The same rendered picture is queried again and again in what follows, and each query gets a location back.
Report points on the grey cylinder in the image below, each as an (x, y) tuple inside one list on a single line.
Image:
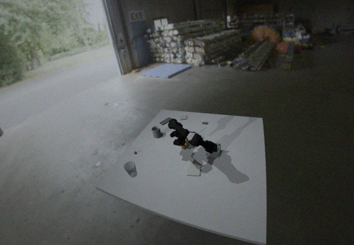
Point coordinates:
[(156, 132)]

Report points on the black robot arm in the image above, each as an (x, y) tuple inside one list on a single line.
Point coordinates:
[(197, 140)]

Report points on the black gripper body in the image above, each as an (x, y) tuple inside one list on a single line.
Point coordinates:
[(179, 140)]

